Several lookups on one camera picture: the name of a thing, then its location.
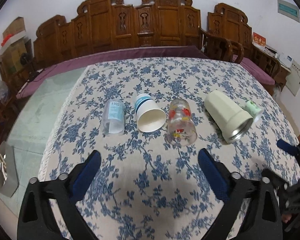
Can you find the cream steel tumbler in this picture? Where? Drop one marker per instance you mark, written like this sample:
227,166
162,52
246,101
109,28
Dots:
232,120

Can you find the blue floral tablecloth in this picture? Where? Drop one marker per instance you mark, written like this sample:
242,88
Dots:
147,188

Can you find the carved wooden sofa bench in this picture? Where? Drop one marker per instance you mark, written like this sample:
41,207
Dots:
105,25

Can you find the floral glass cup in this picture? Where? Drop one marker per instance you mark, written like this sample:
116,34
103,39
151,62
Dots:
181,130

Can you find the top cardboard box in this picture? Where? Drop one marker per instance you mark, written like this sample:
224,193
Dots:
15,27

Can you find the person's right hand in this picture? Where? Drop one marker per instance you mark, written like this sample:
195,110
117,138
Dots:
286,217

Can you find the red gold sign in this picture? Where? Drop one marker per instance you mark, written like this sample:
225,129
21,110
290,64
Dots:
259,40

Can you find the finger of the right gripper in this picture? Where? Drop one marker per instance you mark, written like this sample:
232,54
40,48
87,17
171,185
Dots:
288,148
274,178

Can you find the lower white wall panel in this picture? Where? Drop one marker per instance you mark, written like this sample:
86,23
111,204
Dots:
293,79

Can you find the green yogurt cup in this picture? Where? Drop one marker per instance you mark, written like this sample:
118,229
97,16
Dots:
254,110

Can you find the lower cardboard box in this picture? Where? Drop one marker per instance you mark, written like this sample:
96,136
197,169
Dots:
15,57

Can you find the white blue paper cup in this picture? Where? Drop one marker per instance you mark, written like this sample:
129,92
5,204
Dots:
149,116

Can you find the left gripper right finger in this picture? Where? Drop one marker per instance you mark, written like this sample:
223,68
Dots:
262,220

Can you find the clear plastic cup blue label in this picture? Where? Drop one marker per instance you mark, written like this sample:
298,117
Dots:
113,119

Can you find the carved wooden armchair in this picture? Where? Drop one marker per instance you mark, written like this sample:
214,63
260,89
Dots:
231,23

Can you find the cardboard box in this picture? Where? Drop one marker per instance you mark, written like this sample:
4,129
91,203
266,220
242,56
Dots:
15,57
15,27

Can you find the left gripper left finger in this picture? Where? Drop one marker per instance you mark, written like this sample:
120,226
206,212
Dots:
36,219

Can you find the wooden side table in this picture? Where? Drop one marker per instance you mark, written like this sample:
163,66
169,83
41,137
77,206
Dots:
277,71

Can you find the wooden chopsticks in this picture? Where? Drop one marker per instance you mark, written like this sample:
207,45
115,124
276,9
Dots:
3,167

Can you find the purple armchair cushion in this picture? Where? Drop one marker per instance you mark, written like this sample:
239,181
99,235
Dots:
260,75

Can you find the grey wall electrical panel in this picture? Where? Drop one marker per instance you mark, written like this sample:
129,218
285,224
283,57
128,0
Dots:
288,9

